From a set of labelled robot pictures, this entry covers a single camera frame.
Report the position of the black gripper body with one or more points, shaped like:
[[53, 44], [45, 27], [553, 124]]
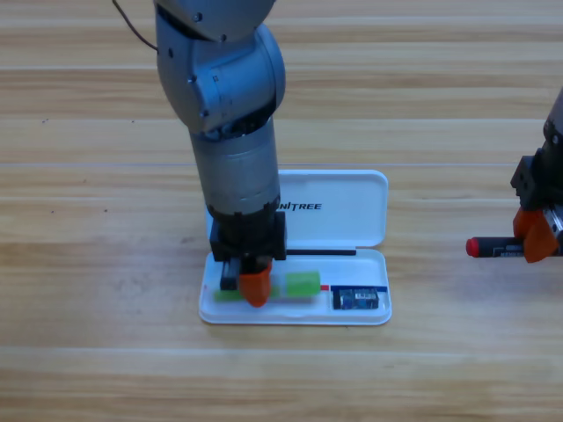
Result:
[[538, 184], [246, 237]]

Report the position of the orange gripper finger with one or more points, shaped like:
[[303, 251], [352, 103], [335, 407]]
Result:
[[523, 222], [540, 242], [256, 288]]

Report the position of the red and black marker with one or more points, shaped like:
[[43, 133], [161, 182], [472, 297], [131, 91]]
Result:
[[492, 247]]

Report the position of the green and white glue stick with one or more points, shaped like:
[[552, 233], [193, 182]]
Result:
[[301, 285]]

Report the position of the white Unitree pencil case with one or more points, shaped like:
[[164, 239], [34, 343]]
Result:
[[338, 224]]

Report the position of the eraser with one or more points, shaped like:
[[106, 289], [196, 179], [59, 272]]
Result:
[[356, 299]]

